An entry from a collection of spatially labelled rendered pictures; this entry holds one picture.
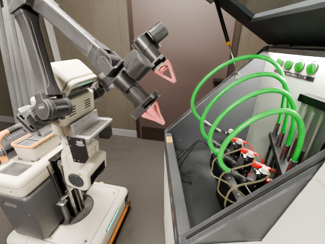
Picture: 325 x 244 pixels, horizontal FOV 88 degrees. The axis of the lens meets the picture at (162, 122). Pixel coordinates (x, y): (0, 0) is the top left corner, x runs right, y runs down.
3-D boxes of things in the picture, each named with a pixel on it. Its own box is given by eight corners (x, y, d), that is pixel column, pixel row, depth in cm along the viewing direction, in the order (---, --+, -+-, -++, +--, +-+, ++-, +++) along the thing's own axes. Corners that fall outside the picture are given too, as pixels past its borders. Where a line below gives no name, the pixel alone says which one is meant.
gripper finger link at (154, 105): (167, 124, 51) (145, 101, 49) (151, 136, 54) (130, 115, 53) (170, 115, 57) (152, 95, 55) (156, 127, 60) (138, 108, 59)
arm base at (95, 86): (95, 84, 113) (83, 88, 103) (102, 77, 110) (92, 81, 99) (104, 95, 115) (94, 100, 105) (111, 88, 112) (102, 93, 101)
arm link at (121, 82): (115, 79, 55) (106, 82, 50) (128, 64, 52) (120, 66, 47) (130, 94, 56) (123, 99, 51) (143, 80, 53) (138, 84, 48)
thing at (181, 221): (164, 153, 113) (165, 132, 106) (171, 153, 113) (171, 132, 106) (176, 264, 57) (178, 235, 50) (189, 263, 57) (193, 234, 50)
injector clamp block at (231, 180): (207, 175, 89) (211, 152, 82) (226, 175, 89) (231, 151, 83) (236, 247, 58) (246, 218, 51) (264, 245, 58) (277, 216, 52)
